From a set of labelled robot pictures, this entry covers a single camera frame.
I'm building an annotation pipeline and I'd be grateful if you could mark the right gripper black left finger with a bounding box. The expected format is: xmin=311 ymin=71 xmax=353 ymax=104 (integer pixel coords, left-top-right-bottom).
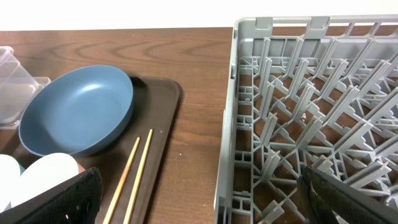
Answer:
xmin=1 ymin=167 xmax=103 ymax=224

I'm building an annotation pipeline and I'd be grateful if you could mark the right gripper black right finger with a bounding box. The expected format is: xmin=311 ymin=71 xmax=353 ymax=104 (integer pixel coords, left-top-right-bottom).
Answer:
xmin=297 ymin=167 xmax=397 ymax=224

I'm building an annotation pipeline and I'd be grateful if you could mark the white cup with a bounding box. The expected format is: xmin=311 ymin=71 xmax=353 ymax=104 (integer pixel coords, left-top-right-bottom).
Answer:
xmin=11 ymin=152 xmax=85 ymax=208

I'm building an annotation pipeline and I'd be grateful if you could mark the blue plate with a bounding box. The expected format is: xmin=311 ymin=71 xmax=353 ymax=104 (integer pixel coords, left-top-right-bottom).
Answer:
xmin=19 ymin=65 xmax=134 ymax=157

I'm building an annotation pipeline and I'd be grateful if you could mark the light blue rice bowl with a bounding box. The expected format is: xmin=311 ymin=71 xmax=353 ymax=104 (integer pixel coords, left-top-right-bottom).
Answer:
xmin=0 ymin=154 xmax=25 ymax=212

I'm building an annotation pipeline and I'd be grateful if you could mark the grey dishwasher rack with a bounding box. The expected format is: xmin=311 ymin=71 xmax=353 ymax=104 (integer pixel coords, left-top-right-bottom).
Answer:
xmin=214 ymin=14 xmax=397 ymax=223

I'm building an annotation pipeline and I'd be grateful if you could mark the left wooden chopstick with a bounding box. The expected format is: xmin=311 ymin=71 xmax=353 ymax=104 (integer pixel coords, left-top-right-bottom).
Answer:
xmin=103 ymin=137 xmax=141 ymax=224

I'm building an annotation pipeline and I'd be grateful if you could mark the wooden chopstick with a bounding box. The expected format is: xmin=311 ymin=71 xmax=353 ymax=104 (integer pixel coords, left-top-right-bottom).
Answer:
xmin=103 ymin=137 xmax=141 ymax=224
xmin=123 ymin=129 xmax=154 ymax=224

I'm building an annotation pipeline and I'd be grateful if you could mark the right wooden chopstick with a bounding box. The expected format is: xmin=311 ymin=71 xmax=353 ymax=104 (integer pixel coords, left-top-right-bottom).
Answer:
xmin=123 ymin=129 xmax=154 ymax=224

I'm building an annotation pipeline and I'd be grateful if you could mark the clear plastic bin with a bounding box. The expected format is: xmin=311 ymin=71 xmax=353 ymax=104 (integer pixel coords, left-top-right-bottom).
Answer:
xmin=0 ymin=46 xmax=51 ymax=129

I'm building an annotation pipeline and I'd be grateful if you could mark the brown serving tray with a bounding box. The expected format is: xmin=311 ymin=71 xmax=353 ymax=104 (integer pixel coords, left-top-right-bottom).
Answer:
xmin=0 ymin=76 xmax=183 ymax=224

